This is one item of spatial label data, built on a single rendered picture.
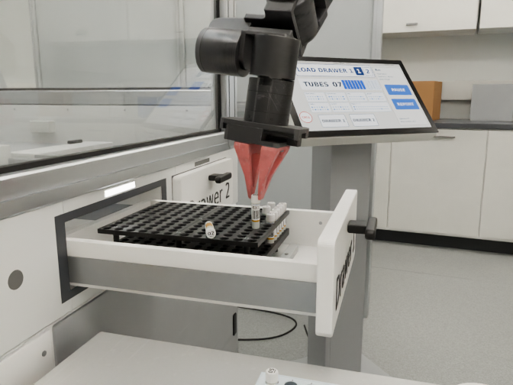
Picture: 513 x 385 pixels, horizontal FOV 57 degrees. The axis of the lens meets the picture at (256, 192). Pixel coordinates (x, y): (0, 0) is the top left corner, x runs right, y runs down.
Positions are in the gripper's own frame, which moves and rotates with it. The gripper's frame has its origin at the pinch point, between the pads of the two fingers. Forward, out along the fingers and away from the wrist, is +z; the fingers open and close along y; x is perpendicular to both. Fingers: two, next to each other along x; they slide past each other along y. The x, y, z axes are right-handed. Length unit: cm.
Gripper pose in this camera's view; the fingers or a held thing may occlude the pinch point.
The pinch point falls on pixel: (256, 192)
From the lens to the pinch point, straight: 61.9
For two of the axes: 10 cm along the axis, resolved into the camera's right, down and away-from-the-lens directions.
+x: -3.1, 1.6, -9.4
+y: -9.4, -1.9, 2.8
